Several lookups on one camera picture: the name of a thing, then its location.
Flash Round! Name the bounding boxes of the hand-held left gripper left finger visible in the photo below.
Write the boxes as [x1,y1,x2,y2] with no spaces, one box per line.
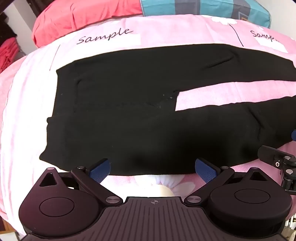
[39,158,123,207]

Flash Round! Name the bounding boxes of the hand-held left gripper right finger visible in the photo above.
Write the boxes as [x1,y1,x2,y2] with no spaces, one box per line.
[184,158,266,207]

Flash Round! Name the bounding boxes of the black pants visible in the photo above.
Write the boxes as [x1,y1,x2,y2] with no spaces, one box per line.
[39,43,296,175]

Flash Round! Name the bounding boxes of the pink printed bedsheet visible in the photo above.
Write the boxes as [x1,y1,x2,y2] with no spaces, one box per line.
[0,14,296,223]

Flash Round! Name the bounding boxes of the pile of red clothes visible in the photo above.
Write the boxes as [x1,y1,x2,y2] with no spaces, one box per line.
[0,37,22,73]

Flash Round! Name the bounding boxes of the red pillow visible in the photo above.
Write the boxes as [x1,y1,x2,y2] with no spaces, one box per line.
[32,0,145,48]

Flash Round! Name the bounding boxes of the teal patterned pillow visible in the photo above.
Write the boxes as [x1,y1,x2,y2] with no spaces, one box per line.
[140,0,271,29]

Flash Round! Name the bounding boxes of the dark clothes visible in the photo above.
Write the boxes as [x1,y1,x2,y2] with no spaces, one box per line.
[0,11,18,47]

